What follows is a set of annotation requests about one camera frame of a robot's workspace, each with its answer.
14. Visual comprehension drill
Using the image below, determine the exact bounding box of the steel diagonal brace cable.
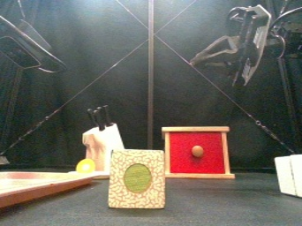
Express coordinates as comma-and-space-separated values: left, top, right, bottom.
0, 0, 198, 157
115, 0, 297, 154

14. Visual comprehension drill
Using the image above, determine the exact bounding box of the wooden tray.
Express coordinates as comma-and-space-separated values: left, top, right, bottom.
0, 170, 101, 208

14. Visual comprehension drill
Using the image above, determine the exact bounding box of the black toy knife handle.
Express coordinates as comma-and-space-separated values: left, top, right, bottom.
94, 106, 107, 132
86, 108, 99, 129
102, 104, 117, 127

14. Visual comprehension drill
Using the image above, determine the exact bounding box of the white box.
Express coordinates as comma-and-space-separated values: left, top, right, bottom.
274, 154, 302, 199

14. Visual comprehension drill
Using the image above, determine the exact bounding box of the white toy knife block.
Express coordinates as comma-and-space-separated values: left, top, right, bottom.
82, 123, 126, 173

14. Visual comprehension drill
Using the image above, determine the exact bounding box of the brown round drawer knob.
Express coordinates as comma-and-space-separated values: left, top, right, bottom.
191, 145, 206, 158

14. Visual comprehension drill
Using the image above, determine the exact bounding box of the red wooden drawer box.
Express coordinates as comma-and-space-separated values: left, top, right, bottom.
161, 125, 237, 180

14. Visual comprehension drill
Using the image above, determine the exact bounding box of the grey vertical frame pole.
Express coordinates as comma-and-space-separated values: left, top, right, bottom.
146, 0, 157, 150

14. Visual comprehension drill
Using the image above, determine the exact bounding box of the yellow round toy slice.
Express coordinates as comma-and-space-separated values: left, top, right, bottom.
75, 158, 97, 174

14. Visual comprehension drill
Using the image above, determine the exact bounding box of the cream melon slice toy block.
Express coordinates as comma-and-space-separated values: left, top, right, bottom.
107, 148, 167, 210

